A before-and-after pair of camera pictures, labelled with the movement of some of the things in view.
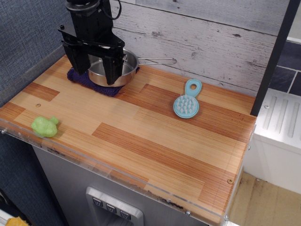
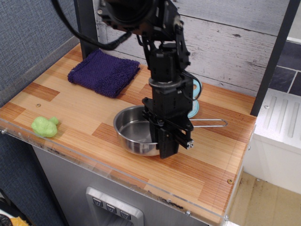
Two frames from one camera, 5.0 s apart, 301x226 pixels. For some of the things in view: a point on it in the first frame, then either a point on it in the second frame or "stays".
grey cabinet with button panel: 85,196 stays
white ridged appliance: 274,154 stays
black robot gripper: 96,34 → 170,108
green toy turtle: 44,127 stays
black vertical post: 276,53 stays
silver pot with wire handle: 130,66 → 134,131
